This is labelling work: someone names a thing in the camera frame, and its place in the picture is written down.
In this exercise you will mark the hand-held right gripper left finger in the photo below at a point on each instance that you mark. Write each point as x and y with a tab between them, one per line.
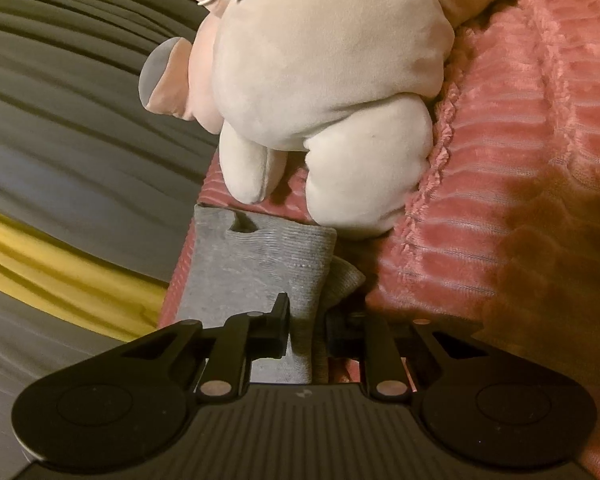
281	316

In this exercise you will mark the grey curtain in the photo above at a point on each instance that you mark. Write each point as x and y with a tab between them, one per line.
70	110
40	355

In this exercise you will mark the yellow curtain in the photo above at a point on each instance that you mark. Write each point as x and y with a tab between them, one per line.
55	265

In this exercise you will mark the grey pants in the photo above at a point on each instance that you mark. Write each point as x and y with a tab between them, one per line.
250	270

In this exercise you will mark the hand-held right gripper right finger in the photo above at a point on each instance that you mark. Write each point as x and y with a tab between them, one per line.
332	331

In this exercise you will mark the pink ribbed blanket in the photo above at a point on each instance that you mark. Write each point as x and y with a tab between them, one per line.
505	160

